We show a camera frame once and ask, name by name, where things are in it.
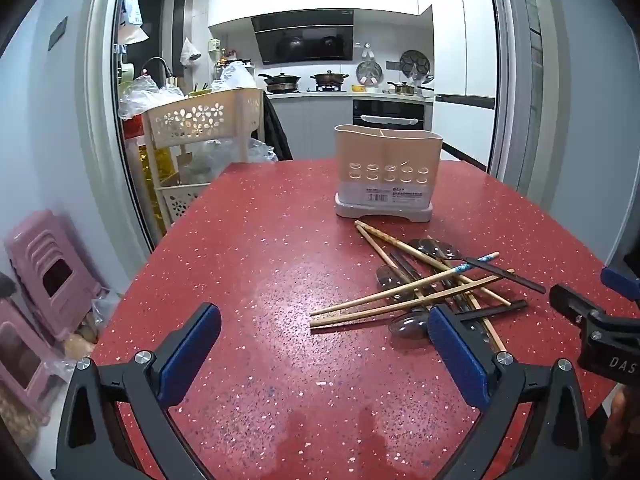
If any black hanging cloth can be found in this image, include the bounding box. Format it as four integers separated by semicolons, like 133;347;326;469
262;94;294;162

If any dark metal spoon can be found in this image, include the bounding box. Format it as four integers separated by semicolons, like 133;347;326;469
376;265;416;301
390;310;436;347
410;239;468;263

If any black range hood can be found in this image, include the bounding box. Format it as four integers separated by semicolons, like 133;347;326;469
251;9;355;66

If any black built-in oven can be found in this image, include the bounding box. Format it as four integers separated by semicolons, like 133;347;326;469
352;99;426;136

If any round hanging steamer rack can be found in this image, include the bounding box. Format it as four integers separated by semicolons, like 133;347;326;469
356;60;383;86

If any blue patterned wooden chopstick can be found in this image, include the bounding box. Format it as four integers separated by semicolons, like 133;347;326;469
309;251;501;317

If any hanging white plastic bag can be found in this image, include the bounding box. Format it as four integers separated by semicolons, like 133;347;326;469
180;37;202;67

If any steel pot with lid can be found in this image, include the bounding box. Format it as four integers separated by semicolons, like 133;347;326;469
310;71;349;92

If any beige plastic utensil holder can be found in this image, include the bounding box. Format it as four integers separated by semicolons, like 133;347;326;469
333;124;443;223

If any grey kitchen counter cabinet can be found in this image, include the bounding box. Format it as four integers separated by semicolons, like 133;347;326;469
267;90;436;161

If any plastic bag of food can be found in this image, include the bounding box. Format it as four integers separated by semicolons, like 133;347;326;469
62;287;122;358

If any black chopstick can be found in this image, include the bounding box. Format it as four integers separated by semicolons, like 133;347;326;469
452;300;529;322
462;258;547;295
389;252;431;286

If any white refrigerator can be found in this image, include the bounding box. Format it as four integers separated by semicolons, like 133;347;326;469
431;0;498;173

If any black wok with lid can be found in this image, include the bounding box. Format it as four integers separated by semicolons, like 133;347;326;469
258;72;302;93

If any grey sliding door frame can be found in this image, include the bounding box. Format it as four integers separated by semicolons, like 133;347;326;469
75;0;556;257

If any pile of chopsticks and spoons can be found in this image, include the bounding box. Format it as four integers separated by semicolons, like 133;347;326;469
360;225;507;353

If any clear crumpled plastic bag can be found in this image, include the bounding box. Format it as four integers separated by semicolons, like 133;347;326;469
119;76;186;121

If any round hanging divided pan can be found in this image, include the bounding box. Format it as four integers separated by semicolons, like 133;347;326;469
399;50;431;80

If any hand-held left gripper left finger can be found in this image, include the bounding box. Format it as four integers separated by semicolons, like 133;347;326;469
50;302;223;480

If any beige flower-cutout basket trolley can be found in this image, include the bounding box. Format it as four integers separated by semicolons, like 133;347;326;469
141;87;266;227

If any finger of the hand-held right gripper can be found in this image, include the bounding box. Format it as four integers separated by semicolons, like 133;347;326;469
549;284;608;333
601;266;640;306

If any clear plastic bag in trolley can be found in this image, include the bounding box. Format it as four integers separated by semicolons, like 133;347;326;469
179;139;279;187

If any curved kitchen faucet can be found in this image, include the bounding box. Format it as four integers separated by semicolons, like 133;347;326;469
142;57;173;87

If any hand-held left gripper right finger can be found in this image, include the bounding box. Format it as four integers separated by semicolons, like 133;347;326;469
427;304;593;480

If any pink plastic stool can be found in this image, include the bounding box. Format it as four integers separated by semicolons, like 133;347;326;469
5;210;103;347
0;300;67;428

